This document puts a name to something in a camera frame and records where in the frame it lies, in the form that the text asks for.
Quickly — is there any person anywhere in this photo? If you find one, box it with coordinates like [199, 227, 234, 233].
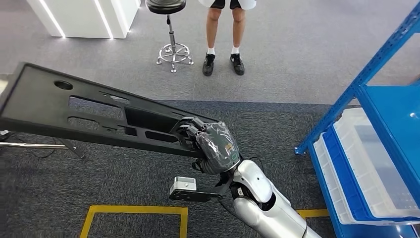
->
[198, 0, 257, 77]

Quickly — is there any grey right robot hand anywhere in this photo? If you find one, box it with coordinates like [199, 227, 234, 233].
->
[178, 117, 242, 176]

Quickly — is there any steel floor bar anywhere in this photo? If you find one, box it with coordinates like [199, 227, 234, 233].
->
[0, 139, 86, 160]

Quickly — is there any black plastic panel part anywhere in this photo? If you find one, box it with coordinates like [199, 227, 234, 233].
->
[0, 61, 219, 159]

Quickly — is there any black stool chrome base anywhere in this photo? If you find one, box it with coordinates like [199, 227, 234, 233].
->
[145, 0, 194, 73]

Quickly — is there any blue steel shelf rack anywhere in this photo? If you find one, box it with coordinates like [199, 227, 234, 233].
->
[294, 0, 420, 238]

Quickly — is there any white lit display booth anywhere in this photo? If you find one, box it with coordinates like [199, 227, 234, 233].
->
[26, 0, 142, 40]

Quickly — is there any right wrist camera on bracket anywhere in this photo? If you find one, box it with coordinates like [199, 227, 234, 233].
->
[169, 176, 232, 203]

